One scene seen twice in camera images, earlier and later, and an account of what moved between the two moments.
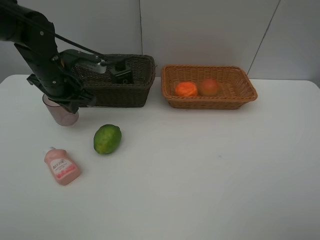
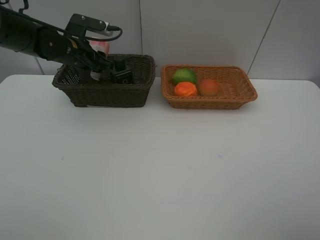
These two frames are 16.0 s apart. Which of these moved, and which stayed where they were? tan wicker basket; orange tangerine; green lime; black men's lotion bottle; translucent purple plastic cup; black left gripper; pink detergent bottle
Moved: green lime; translucent purple plastic cup; black left gripper; pink detergent bottle
Stayed: tan wicker basket; black men's lotion bottle; orange tangerine
